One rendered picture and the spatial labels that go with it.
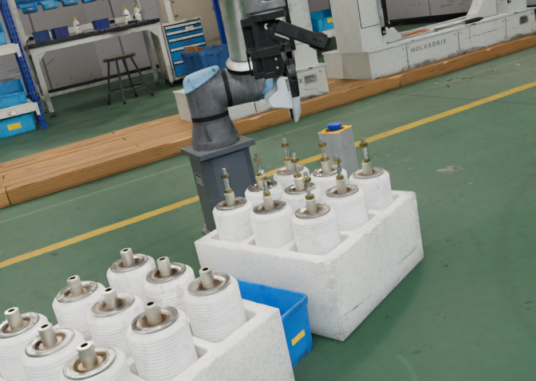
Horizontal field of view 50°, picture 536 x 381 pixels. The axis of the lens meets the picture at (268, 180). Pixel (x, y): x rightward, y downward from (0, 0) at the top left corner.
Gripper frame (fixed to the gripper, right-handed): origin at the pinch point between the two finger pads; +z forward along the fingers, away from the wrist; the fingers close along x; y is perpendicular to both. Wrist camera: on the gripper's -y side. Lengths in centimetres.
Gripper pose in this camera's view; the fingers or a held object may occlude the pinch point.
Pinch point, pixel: (297, 112)
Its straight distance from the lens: 115.3
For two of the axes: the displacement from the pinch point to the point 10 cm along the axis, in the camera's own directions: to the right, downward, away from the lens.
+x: 1.6, 2.6, -9.5
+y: -9.7, 2.3, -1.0
